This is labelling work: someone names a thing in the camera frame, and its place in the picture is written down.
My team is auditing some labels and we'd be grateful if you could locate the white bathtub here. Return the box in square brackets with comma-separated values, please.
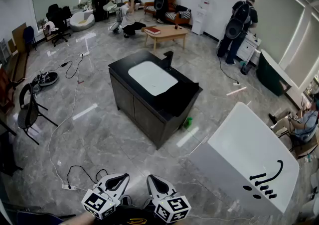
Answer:
[190, 102, 300, 216]

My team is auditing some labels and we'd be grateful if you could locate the wooden chair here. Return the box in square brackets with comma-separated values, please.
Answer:
[276, 129, 319, 160]

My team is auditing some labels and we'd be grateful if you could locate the black office chair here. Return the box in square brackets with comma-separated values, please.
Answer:
[45, 3, 72, 47]

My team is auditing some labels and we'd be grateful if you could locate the person's left forearm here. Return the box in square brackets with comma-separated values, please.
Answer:
[59, 213, 97, 225]

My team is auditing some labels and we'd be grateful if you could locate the black vanity cabinet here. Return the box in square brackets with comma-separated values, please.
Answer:
[108, 49, 204, 150]

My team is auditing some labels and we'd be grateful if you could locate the red book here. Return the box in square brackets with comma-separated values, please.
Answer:
[144, 26, 161, 35]

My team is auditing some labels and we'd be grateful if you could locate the black mesh chair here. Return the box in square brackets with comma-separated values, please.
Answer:
[17, 83, 59, 145]

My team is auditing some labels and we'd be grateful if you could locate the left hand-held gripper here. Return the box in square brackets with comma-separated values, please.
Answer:
[81, 173, 130, 220]

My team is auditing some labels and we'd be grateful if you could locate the black adapter cable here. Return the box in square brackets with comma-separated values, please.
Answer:
[60, 54, 84, 80]

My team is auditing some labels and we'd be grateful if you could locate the white round tub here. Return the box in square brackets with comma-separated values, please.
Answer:
[69, 11, 95, 32]

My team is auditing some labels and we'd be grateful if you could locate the black cloth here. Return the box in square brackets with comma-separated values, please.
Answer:
[153, 81, 200, 117]

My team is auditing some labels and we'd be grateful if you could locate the orange sofa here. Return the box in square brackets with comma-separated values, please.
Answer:
[144, 0, 192, 25]

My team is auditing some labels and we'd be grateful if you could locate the black waste bin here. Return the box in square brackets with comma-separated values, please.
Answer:
[240, 61, 252, 75]

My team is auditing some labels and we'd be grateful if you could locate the person's dark jersey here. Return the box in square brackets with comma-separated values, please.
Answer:
[107, 204, 162, 225]

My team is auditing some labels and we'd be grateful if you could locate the white drawer cabinet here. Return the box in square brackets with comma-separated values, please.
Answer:
[236, 31, 262, 64]

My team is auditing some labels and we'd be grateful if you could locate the black bathtub faucet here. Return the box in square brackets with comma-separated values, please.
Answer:
[249, 160, 284, 200]

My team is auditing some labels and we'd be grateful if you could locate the blue chair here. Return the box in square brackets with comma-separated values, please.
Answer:
[23, 26, 37, 52]

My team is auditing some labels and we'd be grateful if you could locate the wooden coffee table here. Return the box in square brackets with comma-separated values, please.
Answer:
[141, 24, 189, 50]

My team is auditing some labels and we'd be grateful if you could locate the pale tube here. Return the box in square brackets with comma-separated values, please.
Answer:
[226, 86, 247, 97]

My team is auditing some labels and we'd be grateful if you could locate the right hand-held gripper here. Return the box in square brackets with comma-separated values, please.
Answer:
[146, 174, 192, 224]

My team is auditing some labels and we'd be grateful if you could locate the white sink basin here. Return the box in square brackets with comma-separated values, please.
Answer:
[128, 60, 179, 97]

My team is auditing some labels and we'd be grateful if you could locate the black sink faucet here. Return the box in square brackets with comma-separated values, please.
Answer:
[163, 50, 174, 70]

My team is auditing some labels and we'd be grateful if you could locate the white chair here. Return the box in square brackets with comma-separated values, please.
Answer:
[103, 1, 119, 20]

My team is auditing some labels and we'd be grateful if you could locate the white water dispenser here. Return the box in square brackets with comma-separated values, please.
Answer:
[191, 0, 212, 36]

